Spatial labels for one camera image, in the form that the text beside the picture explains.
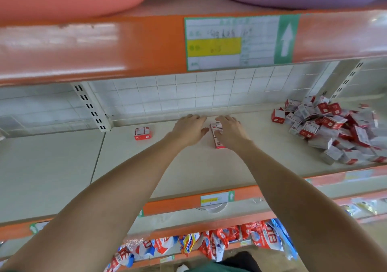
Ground green shirt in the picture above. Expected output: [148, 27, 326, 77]
[184, 262, 243, 272]

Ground small price label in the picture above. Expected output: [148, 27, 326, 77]
[29, 220, 50, 234]
[200, 190, 236, 208]

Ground person's left hand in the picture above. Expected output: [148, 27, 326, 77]
[164, 113, 210, 149]

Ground pile of red white boxes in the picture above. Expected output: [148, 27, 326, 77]
[270, 96, 387, 166]

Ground white perforated shelf upright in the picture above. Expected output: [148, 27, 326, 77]
[328, 59, 365, 102]
[71, 82, 113, 133]

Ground person's right forearm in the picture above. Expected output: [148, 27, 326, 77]
[233, 142, 387, 272]

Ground large label with green arrow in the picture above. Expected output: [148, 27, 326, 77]
[184, 14, 301, 72]

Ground person's left forearm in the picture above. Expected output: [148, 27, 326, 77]
[0, 135, 194, 272]

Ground white shelf with orange edges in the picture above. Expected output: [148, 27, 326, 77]
[0, 0, 387, 270]

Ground pile of small colourful packets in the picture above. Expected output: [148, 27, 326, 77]
[102, 223, 244, 272]

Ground person's right hand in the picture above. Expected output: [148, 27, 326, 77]
[214, 115, 254, 154]

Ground black trousers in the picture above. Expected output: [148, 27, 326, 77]
[219, 251, 263, 272]

